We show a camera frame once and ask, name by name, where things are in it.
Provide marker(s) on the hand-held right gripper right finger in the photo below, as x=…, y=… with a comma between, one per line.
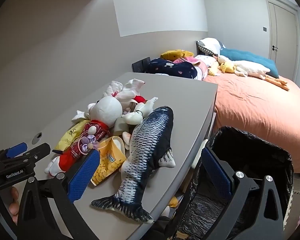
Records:
x=216, y=175

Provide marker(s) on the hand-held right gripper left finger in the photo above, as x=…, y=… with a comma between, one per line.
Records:
x=83, y=175

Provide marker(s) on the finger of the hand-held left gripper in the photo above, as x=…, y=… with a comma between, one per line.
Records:
x=37, y=152
x=15, y=148

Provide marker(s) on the yellow corn snack bag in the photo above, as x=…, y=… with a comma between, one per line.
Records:
x=110, y=162

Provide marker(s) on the trash bin black bag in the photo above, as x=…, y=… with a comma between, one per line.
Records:
x=252, y=150

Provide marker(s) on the rabbit doll red plaid dress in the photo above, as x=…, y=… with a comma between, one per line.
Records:
x=107, y=110

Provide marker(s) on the blue fish plush toy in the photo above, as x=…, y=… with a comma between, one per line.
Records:
x=145, y=142

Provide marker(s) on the person's left hand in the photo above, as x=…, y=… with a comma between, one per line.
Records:
x=14, y=200

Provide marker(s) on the yellow flat packet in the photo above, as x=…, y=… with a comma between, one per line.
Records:
x=67, y=135

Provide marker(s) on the orange-yellow plush toy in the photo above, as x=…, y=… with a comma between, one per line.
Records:
x=173, y=202

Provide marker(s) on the bed with orange sheet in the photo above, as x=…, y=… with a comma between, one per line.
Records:
x=252, y=110

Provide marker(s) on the white plush doll black collar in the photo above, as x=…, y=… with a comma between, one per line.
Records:
x=135, y=116

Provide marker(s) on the grey desk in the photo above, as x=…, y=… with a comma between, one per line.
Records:
x=185, y=100

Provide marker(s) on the white knitted plush toy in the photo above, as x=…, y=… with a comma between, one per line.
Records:
x=115, y=87

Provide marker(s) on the white sock red pompom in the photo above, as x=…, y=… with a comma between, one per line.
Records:
x=140, y=98

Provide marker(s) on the pink blanket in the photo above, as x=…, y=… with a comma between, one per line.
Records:
x=201, y=71

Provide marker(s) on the small yellow plush toy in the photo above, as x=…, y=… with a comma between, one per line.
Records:
x=213, y=70

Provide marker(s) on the yellow duck plush toy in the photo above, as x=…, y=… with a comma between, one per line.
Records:
x=227, y=67

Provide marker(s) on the white goose plush toy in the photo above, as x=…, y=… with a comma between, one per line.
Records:
x=250, y=68

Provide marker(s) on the navy printed blanket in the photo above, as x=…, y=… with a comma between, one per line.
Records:
x=175, y=68

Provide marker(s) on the white dotted pillow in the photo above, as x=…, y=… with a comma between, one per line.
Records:
x=205, y=60

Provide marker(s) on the blue cushion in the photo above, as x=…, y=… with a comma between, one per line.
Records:
x=247, y=56

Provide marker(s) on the mustard yellow cushion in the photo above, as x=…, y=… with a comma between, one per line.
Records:
x=176, y=54

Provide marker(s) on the white checkered pillow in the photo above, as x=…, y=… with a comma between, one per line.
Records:
x=210, y=43

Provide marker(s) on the beige door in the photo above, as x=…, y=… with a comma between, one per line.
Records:
x=285, y=35

